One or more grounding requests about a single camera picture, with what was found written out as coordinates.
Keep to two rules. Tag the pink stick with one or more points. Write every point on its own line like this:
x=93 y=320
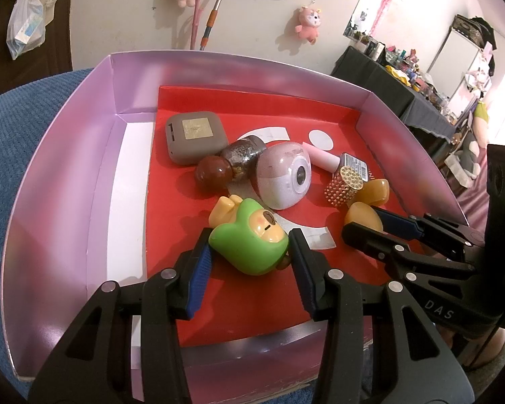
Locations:
x=195 y=21

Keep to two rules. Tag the gold studded cylinder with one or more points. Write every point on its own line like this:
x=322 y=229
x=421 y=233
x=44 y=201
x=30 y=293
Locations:
x=341 y=189

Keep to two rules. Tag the white and pink round camera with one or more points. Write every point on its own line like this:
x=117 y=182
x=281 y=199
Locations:
x=277 y=176

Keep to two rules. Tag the person's right hand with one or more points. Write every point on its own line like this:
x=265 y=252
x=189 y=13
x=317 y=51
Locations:
x=484 y=349

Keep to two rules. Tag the dark brown door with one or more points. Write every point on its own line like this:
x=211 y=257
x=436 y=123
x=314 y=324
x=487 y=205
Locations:
x=63 y=42

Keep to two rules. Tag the blue table cloth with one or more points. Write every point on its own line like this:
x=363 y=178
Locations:
x=8 y=134

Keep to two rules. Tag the grey and white plush toy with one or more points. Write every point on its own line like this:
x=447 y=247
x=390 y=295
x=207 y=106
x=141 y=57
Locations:
x=469 y=158

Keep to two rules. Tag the pink box with red bottom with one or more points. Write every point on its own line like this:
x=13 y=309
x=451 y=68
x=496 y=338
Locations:
x=88 y=176

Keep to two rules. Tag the pink nail polish bottle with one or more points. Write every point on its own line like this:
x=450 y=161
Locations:
x=320 y=155

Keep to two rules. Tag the dark pink plush toy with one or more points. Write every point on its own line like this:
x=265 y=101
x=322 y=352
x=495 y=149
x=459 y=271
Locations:
x=308 y=23

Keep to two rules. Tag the row of cosmetic bottles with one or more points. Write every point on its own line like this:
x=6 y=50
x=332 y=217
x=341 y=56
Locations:
x=404 y=63

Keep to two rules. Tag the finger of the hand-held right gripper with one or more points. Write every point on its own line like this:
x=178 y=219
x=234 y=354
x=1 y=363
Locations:
x=397 y=224
x=370 y=240

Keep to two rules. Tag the green and yellow plush toy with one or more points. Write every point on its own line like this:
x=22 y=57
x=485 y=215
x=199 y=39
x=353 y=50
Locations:
x=481 y=118

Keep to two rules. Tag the yellow cloth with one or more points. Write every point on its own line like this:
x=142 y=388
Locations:
x=395 y=73

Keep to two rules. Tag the green and yellow toy figure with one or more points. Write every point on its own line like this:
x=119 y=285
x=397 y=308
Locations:
x=244 y=244

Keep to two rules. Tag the grey square case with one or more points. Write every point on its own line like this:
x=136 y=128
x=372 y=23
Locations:
x=193 y=134

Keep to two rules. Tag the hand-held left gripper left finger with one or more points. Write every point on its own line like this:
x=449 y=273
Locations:
x=200 y=269

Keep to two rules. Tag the table with dark cloth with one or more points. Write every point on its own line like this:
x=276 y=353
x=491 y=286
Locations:
x=378 y=88

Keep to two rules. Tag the glass bottle with brown ball cap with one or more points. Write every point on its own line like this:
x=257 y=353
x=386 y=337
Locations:
x=240 y=155

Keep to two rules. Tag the dark patterned bag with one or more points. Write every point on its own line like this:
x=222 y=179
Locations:
x=473 y=29

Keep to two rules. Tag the white plastic bag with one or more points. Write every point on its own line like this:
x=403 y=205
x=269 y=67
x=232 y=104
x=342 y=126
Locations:
x=25 y=29

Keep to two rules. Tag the white cabinet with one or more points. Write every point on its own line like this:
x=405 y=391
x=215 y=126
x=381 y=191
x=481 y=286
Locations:
x=454 y=59

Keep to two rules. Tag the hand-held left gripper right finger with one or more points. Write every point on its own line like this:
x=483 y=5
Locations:
x=303 y=273

